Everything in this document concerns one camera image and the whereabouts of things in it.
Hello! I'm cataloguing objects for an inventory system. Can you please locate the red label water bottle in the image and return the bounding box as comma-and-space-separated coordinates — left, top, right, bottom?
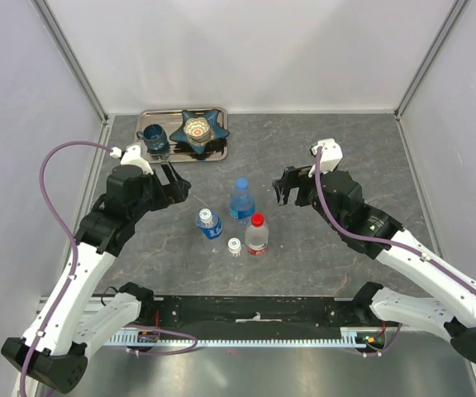
245, 219, 269, 256

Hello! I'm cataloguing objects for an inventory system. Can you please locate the blue cap water bottle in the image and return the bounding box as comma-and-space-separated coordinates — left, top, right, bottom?
229, 183, 255, 224

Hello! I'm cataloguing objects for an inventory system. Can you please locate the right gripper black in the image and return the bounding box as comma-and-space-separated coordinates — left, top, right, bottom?
272, 161, 342, 232

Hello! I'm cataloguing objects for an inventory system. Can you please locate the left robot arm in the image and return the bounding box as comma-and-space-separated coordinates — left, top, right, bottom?
1, 163, 191, 394

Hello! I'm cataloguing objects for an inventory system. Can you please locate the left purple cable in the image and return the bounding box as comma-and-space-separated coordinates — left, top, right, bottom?
17, 141, 200, 397

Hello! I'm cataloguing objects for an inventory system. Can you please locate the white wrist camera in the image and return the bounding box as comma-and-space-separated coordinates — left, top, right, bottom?
110, 144, 154, 175
310, 138, 343, 174

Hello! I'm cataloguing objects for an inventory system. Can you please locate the blue label small bottle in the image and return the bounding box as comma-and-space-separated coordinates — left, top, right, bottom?
196, 208, 222, 240

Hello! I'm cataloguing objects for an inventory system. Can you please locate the blue bottle cap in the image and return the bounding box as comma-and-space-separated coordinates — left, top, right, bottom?
236, 177, 249, 189

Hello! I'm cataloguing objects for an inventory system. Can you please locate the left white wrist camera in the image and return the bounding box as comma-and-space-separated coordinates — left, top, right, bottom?
110, 144, 154, 175

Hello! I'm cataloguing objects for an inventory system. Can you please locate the metal tray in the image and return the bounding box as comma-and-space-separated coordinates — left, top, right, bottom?
134, 109, 228, 164

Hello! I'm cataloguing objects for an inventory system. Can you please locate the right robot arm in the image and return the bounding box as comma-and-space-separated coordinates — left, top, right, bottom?
272, 166, 476, 364

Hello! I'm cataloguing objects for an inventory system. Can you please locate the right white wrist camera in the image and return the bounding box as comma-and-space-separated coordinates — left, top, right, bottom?
310, 138, 343, 174

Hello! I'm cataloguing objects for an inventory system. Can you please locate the slotted cable duct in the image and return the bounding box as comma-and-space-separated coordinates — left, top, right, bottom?
103, 328, 365, 350

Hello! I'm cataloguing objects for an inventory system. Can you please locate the red bottle cap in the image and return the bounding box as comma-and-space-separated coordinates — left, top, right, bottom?
250, 213, 264, 227

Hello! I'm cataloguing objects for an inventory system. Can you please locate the blue ceramic cup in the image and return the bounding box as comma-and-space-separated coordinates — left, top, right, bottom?
136, 124, 169, 157

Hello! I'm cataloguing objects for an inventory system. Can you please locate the small patterned bowl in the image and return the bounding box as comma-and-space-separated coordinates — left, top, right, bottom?
183, 117, 212, 145

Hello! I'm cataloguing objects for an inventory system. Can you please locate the clear small bottle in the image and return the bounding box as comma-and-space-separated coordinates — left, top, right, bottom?
227, 237, 245, 259

